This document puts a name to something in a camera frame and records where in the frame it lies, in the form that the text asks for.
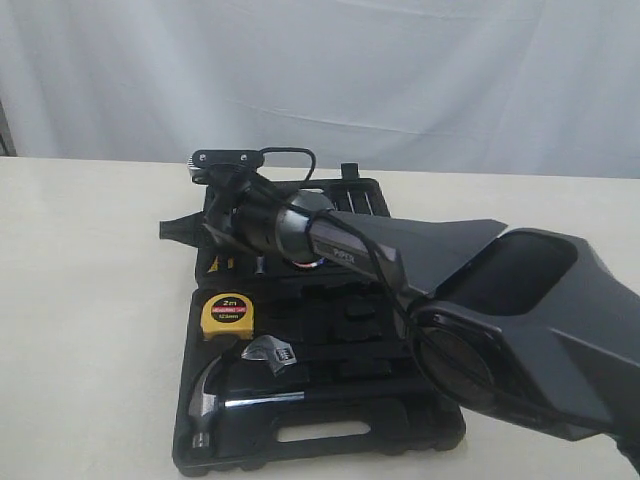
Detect PVC insulation tape roll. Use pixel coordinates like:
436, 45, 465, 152
291, 258, 325, 271

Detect silver adjustable wrench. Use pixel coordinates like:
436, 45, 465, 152
241, 335, 298, 376

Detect clear handle tester screwdriver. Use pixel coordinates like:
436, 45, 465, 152
255, 256, 265, 275

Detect steel claw hammer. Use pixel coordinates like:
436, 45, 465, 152
187, 355, 415, 452

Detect yellow black utility knife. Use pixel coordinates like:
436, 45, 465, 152
205, 255, 235, 274

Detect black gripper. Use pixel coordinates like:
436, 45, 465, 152
159, 172, 280, 250

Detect yellow measuring tape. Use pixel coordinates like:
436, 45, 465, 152
200, 292, 255, 340

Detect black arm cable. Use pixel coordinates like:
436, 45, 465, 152
204, 145, 621, 436

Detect black plastic tool case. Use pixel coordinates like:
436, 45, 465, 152
171, 162, 467, 476

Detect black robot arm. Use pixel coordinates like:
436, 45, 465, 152
159, 174, 639, 476

